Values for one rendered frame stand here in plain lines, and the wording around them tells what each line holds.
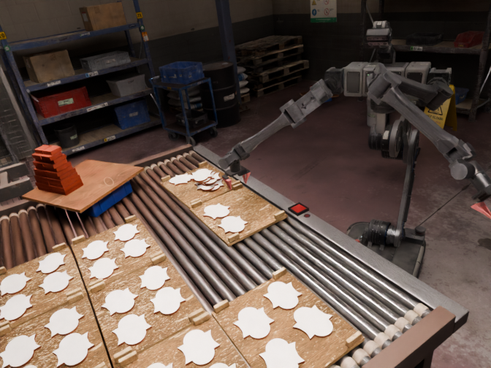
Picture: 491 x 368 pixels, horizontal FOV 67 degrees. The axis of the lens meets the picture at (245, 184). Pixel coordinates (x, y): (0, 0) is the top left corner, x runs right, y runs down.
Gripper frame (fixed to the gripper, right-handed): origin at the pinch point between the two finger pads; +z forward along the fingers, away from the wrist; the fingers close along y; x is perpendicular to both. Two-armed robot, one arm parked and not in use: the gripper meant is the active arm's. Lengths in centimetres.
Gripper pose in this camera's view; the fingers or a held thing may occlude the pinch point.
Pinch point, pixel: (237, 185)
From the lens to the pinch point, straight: 200.0
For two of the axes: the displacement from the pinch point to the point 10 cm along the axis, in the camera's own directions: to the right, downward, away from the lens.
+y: 8.3, -3.5, 4.3
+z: 1.2, 8.7, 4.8
